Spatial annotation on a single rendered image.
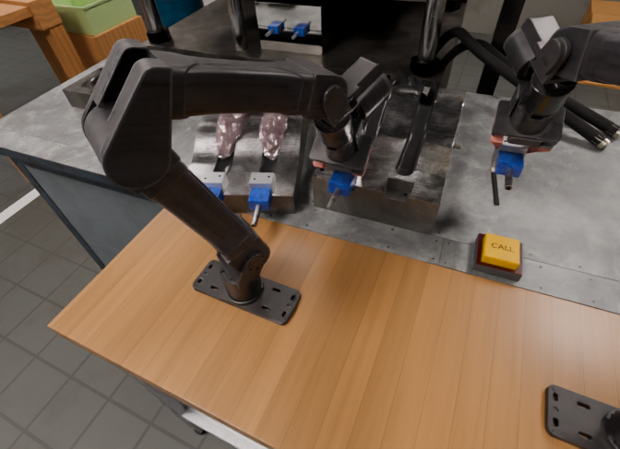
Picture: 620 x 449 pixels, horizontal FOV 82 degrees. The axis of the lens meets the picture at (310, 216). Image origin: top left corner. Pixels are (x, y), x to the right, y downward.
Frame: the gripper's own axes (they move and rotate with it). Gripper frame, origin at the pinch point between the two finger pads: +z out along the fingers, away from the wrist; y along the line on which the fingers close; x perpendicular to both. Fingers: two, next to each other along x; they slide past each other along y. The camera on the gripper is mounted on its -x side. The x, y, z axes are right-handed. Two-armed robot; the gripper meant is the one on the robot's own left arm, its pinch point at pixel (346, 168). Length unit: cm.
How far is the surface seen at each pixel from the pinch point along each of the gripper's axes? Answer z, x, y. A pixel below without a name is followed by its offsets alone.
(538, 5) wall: 219, -268, -66
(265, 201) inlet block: -0.2, 11.0, 14.1
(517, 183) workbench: 19.9, -13.0, -35.1
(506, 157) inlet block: 1.7, -9.6, -28.4
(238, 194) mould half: 1.6, 10.8, 21.3
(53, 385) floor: 58, 89, 97
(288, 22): 40, -67, 49
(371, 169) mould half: 4.5, -2.6, -4.1
